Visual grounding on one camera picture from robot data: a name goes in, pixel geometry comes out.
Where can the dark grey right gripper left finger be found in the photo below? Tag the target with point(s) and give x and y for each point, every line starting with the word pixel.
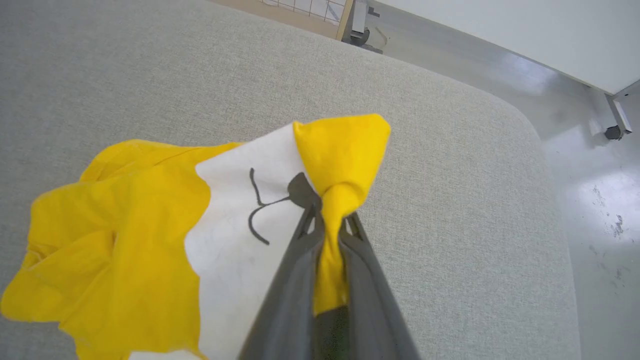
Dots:
pixel 287 310

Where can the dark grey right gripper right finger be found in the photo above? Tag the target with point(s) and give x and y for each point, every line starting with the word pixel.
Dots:
pixel 372 310

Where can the yellow and white shirt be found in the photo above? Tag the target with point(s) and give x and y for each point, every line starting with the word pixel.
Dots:
pixel 125 225

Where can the grey fabric sofa cushion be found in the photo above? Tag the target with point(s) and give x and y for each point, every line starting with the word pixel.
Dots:
pixel 450 200

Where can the grey metal panel stand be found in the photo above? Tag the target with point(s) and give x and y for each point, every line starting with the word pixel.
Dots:
pixel 361 25

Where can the lemon print grid panel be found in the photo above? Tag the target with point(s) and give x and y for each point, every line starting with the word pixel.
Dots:
pixel 310 7

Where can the grey board leg with caster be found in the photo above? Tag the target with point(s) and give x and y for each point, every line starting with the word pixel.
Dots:
pixel 617 115

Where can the white partition board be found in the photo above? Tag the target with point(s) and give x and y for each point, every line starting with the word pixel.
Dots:
pixel 525 30

